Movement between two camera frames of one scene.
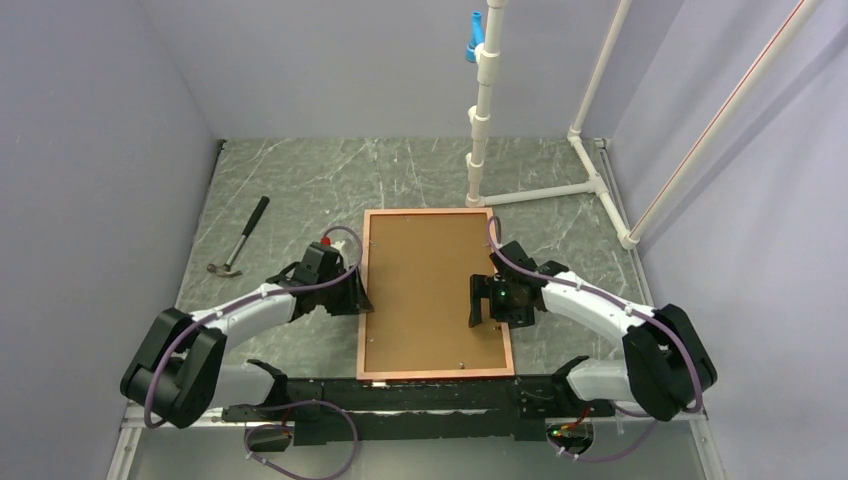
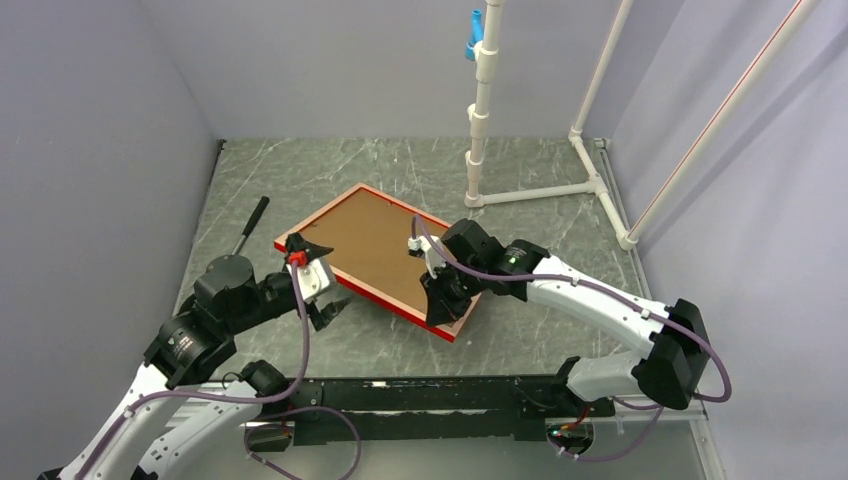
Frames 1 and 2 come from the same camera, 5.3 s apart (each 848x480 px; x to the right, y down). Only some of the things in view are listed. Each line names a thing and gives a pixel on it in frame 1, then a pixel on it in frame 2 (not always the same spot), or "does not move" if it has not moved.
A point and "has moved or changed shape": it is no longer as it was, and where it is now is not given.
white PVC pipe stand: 488,67 does not move
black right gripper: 481,286 to 441,307
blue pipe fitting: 477,36 does not move
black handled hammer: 224,270 does not move
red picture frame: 417,266 to 456,331
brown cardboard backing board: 417,270 has moved or changed shape
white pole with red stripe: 715,130 does not move
